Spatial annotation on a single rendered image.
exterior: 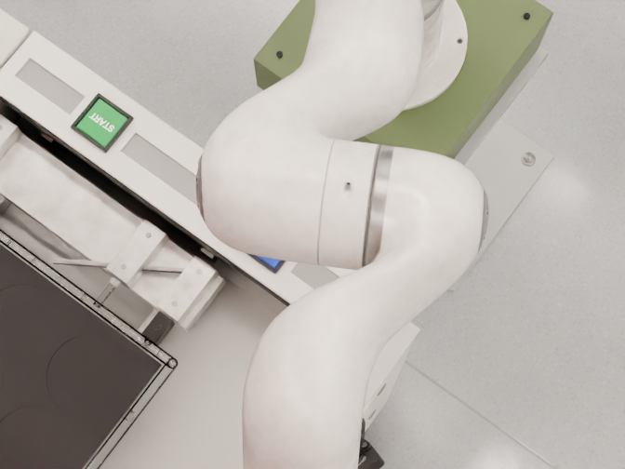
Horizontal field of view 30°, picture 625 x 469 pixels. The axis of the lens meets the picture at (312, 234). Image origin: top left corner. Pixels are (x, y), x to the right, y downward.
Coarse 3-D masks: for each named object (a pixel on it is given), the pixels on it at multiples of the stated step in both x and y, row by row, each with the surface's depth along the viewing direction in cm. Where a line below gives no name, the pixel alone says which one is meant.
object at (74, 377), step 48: (0, 288) 145; (48, 288) 145; (0, 336) 144; (48, 336) 144; (96, 336) 144; (0, 384) 142; (48, 384) 142; (96, 384) 142; (144, 384) 142; (0, 432) 141; (48, 432) 141; (96, 432) 141
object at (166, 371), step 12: (168, 372) 142; (156, 384) 142; (144, 396) 141; (132, 408) 141; (144, 408) 142; (132, 420) 141; (120, 432) 140; (108, 444) 140; (96, 456) 140; (108, 456) 140; (96, 468) 139
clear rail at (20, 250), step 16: (0, 240) 147; (16, 240) 147; (32, 256) 146; (48, 272) 145; (64, 288) 145; (80, 288) 145; (96, 304) 144; (112, 320) 144; (128, 336) 144; (144, 336) 144; (160, 352) 143
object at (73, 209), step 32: (0, 160) 152; (32, 160) 152; (0, 192) 151; (32, 192) 151; (64, 192) 151; (96, 192) 151; (64, 224) 149; (96, 224) 149; (128, 224) 149; (96, 256) 148; (160, 256) 148; (192, 256) 148; (128, 288) 149; (160, 288) 147; (192, 320) 146
